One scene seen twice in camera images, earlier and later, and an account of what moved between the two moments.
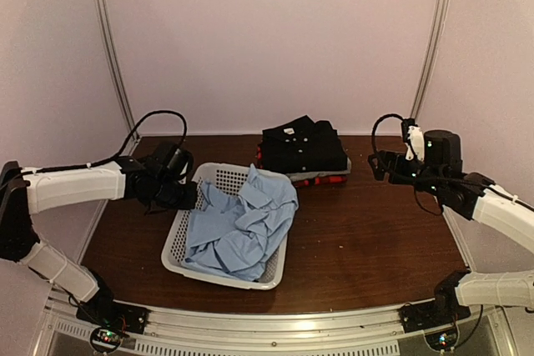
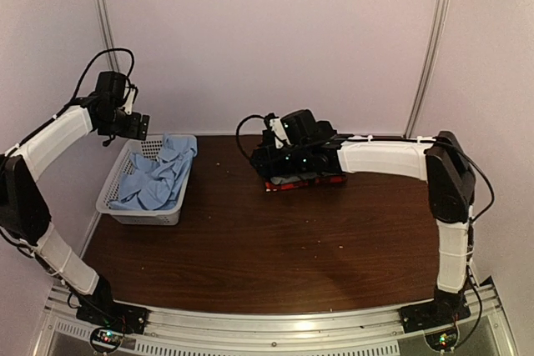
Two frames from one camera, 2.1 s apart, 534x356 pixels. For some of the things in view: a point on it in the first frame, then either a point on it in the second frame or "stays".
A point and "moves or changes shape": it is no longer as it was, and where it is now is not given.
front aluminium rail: (307, 330) stays
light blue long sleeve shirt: (235, 237) moves or changes shape
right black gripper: (386, 157) -> (260, 166)
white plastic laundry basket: (228, 177) moves or changes shape
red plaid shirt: (314, 181) stays
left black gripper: (188, 202) -> (131, 132)
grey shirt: (294, 176) stays
